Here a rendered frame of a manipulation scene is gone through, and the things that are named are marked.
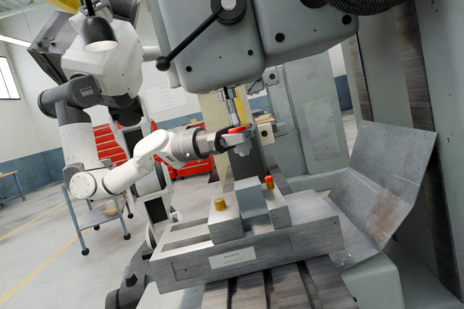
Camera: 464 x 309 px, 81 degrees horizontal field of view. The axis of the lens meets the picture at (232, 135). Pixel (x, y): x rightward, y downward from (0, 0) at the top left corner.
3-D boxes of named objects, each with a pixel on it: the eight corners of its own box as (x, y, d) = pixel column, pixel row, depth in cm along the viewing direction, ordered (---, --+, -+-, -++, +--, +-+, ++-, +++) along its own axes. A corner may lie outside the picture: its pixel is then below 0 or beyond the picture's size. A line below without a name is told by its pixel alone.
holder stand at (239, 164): (235, 184, 104) (221, 134, 101) (240, 168, 125) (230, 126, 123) (266, 178, 102) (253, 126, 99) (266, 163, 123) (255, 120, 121)
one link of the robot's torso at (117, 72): (60, 118, 112) (3, 54, 80) (94, 57, 128) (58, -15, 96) (131, 132, 111) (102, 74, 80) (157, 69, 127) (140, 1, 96)
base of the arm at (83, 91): (57, 129, 88) (28, 101, 82) (79, 106, 98) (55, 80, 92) (91, 118, 83) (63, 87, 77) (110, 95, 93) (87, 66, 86)
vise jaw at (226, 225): (212, 245, 49) (206, 224, 48) (216, 212, 63) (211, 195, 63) (245, 237, 48) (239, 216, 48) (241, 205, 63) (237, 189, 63)
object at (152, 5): (169, 88, 65) (143, -2, 62) (173, 89, 69) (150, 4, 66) (185, 84, 65) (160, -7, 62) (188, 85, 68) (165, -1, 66)
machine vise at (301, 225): (159, 296, 50) (141, 241, 48) (175, 251, 64) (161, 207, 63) (346, 250, 49) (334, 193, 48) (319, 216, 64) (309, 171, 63)
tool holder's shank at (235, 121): (228, 130, 67) (215, 85, 65) (233, 127, 69) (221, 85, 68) (240, 127, 65) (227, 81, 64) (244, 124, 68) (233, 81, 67)
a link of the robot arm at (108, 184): (137, 179, 75) (84, 212, 78) (155, 174, 85) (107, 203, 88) (119, 146, 77) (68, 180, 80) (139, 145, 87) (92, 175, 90)
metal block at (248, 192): (242, 219, 53) (234, 190, 52) (240, 207, 59) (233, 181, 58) (268, 212, 53) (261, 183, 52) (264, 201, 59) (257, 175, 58)
